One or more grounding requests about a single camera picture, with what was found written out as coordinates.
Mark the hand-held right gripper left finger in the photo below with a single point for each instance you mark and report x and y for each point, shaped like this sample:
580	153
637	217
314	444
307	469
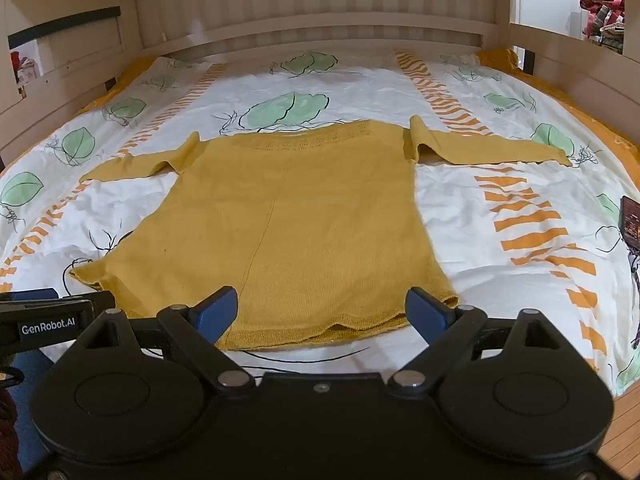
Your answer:
220	310

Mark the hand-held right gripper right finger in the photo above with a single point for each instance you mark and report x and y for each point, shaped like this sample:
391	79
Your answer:
425	312

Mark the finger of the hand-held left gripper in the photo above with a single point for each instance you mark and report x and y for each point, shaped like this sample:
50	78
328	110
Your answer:
35	295

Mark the yellow knit sweater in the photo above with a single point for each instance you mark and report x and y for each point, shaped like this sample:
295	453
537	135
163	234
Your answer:
300	220

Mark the person's left forearm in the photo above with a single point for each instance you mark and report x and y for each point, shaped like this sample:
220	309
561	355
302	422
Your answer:
6	435

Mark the colourful clothes pile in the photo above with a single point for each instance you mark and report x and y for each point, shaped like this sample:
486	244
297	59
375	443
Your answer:
602	20

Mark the blue cloth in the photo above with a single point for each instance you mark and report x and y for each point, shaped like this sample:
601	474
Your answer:
30	375

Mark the leaf printed white bed sheet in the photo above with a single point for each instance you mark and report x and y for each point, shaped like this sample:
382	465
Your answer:
460	240

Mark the red floral cloth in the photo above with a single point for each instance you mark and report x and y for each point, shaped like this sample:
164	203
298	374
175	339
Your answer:
22	72

